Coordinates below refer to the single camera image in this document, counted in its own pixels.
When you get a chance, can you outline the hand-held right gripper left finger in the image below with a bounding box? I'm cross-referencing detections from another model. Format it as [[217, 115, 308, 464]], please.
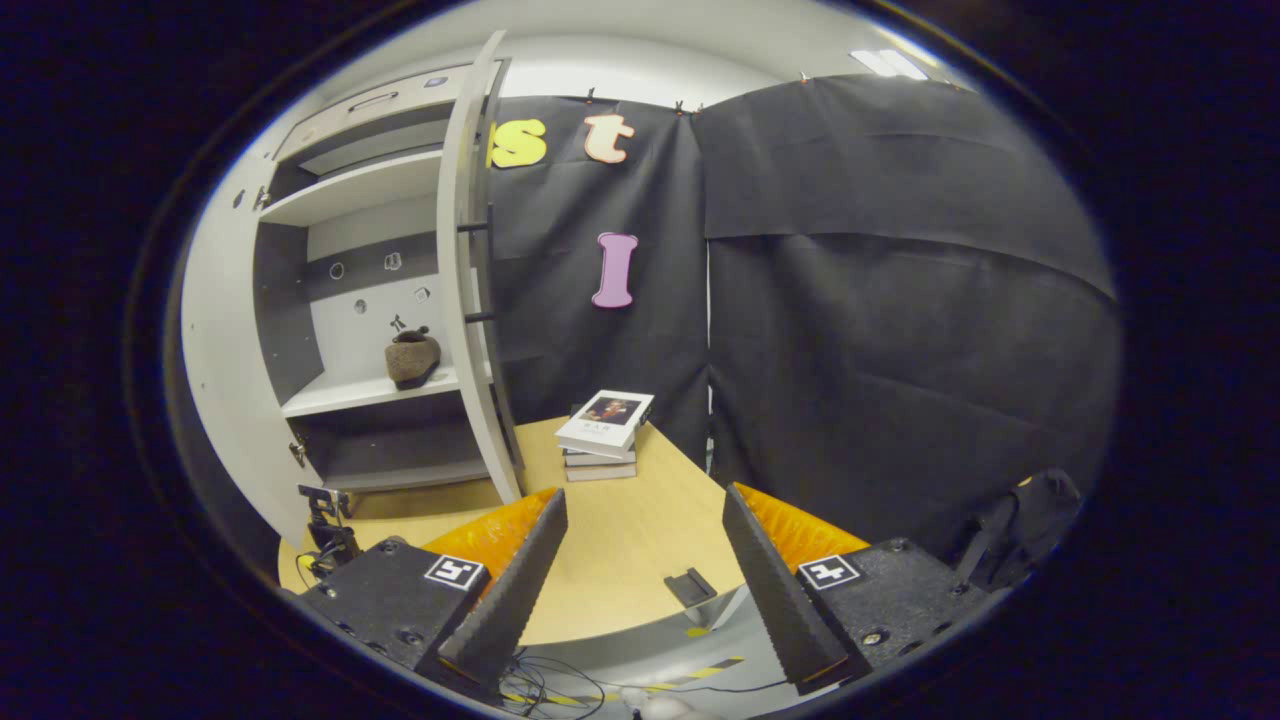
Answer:
[[297, 488, 569, 691]]

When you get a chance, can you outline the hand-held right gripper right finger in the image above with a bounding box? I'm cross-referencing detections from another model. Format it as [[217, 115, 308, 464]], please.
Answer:
[[722, 484, 1001, 698]]

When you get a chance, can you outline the white shoe cabinet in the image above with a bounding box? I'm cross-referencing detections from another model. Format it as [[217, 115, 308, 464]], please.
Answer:
[[252, 60, 521, 496]]

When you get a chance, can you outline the brown shoe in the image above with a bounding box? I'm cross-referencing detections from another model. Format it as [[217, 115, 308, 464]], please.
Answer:
[[385, 327, 443, 391]]

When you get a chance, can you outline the white cabinet door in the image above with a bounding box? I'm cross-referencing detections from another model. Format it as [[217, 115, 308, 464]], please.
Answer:
[[437, 30, 526, 506], [180, 105, 336, 549]]

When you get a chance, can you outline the white cabinet drawer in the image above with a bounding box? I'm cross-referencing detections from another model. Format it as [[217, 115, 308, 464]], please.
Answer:
[[275, 65, 473, 161]]

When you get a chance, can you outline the white table leg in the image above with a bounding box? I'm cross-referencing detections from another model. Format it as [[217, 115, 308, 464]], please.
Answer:
[[698, 585, 753, 633]]

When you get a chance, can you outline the black table clamp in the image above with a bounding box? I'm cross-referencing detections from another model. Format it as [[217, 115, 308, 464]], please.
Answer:
[[665, 568, 719, 609]]

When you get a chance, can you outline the yellow black floor tape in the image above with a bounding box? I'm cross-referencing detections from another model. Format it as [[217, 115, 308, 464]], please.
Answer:
[[600, 655, 747, 703]]

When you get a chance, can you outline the white portrait cover book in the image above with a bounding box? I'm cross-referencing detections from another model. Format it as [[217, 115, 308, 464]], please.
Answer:
[[555, 390, 656, 453]]

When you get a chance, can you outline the black bag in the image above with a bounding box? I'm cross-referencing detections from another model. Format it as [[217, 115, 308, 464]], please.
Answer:
[[950, 468, 1086, 593]]

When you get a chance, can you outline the black backdrop cloth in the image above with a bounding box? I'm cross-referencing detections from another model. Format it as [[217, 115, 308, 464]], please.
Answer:
[[485, 75, 1121, 561]]

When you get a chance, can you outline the narrow ceiling light panel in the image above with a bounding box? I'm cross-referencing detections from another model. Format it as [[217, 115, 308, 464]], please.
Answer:
[[850, 48, 931, 81]]

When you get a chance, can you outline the black cable bundle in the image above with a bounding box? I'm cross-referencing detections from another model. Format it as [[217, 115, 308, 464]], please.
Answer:
[[497, 648, 606, 717]]

